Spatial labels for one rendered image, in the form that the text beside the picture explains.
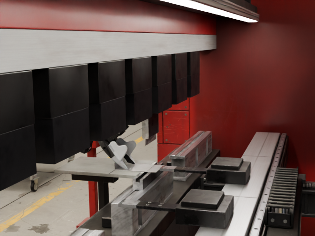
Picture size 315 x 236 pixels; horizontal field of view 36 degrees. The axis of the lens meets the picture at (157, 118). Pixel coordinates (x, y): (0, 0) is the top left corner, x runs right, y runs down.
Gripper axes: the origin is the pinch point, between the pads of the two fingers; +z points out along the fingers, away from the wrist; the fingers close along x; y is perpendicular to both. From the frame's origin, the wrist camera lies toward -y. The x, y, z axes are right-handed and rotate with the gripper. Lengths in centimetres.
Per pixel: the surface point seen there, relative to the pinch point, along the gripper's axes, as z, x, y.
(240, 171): 21.8, -4.8, 27.7
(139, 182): 6.6, -11.7, 5.1
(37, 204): -34, 221, -193
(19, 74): -17, -73, 30
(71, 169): -9.5, -6.5, -12.2
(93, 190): -9, 163, -108
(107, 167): -3.0, -2.4, -4.6
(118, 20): -24, -33, 36
